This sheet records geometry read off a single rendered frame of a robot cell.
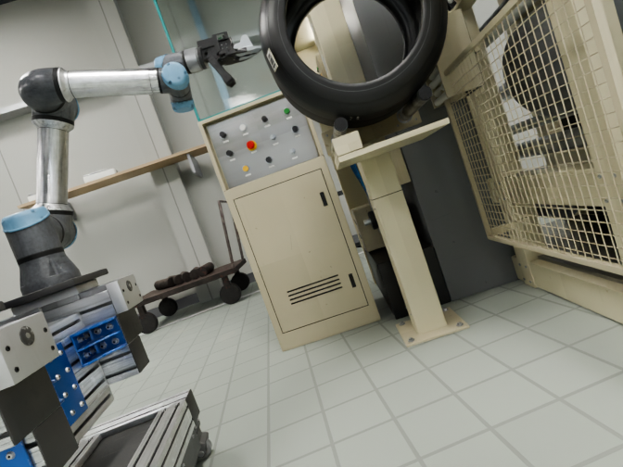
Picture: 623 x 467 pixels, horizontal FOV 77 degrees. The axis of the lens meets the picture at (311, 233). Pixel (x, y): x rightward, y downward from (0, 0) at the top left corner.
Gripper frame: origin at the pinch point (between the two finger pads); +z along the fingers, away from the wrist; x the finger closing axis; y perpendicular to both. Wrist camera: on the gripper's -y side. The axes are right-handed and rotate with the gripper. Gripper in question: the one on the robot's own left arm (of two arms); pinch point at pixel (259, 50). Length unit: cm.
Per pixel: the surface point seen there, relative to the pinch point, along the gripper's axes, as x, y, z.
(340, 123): -8.8, -31.3, 21.2
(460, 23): 21, 0, 75
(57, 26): 326, 208, -254
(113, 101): 331, 113, -213
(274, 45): -12.1, -4.4, 6.2
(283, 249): 63, -75, -16
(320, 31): 28.2, 12.6, 23.3
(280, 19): -12.7, 2.3, 9.6
